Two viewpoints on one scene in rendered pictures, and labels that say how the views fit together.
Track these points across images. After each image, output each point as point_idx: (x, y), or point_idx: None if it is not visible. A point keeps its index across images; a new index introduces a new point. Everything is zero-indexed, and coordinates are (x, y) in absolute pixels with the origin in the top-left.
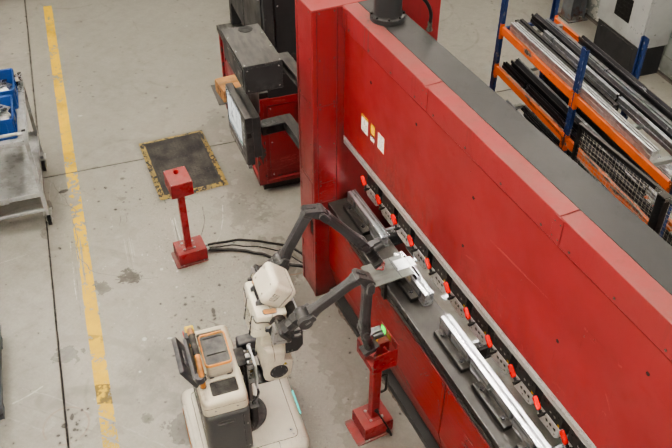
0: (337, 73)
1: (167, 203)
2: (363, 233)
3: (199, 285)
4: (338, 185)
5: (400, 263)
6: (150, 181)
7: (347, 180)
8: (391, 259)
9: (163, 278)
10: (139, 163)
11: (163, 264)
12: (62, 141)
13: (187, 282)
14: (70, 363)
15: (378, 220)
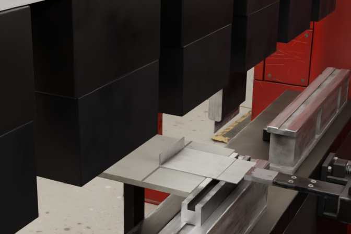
0: None
1: (214, 144)
2: (264, 131)
3: (115, 222)
4: (317, 50)
5: (198, 160)
6: (229, 124)
7: (342, 45)
8: (194, 146)
9: (94, 195)
10: (242, 109)
11: (117, 184)
12: None
13: (108, 212)
14: None
15: (313, 108)
